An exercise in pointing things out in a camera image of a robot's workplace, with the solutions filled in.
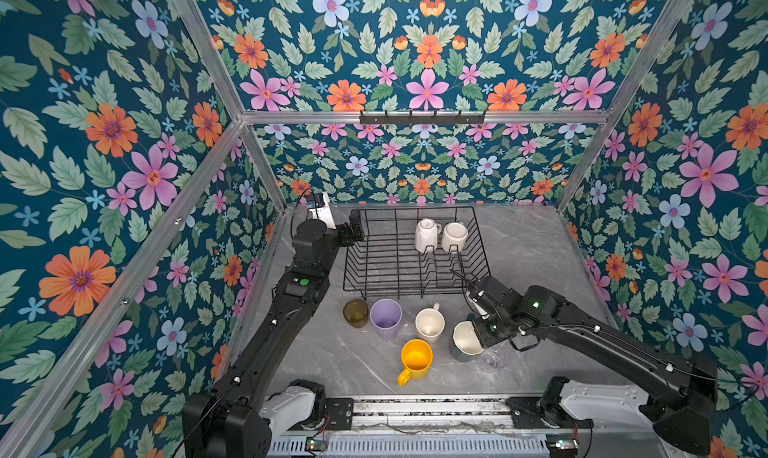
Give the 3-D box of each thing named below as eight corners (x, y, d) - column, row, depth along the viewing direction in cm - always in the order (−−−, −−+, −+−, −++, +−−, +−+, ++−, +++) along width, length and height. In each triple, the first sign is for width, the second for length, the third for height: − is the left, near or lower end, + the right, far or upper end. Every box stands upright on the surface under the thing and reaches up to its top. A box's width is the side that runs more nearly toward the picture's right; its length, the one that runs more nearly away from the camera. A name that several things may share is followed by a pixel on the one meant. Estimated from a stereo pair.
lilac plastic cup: (373, 343, 87) (368, 327, 77) (375, 316, 92) (371, 298, 82) (402, 343, 86) (401, 327, 77) (402, 316, 92) (401, 298, 82)
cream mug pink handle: (421, 352, 86) (422, 339, 78) (410, 328, 90) (410, 314, 82) (447, 340, 88) (451, 326, 80) (435, 317, 92) (437, 302, 84)
